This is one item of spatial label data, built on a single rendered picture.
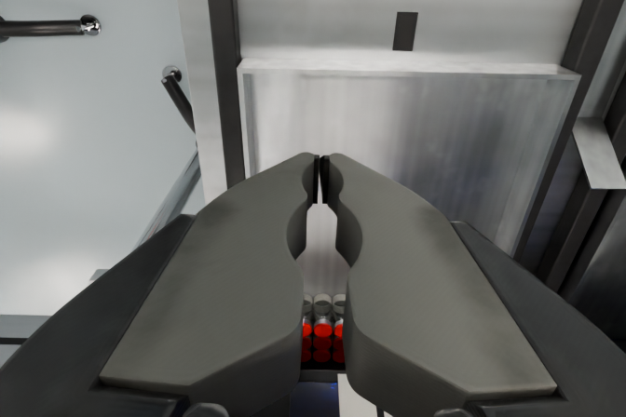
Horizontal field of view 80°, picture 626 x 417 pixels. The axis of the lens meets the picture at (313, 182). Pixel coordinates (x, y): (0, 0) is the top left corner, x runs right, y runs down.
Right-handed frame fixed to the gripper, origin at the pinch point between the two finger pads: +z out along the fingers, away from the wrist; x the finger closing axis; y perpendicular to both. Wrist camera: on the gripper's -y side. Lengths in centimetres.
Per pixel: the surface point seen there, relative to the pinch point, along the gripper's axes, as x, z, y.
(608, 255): 32.9, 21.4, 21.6
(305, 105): -0.9, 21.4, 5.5
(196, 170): -30, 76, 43
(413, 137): 9.1, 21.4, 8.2
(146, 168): -60, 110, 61
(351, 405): 3.8, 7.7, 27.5
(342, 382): 3.1, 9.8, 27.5
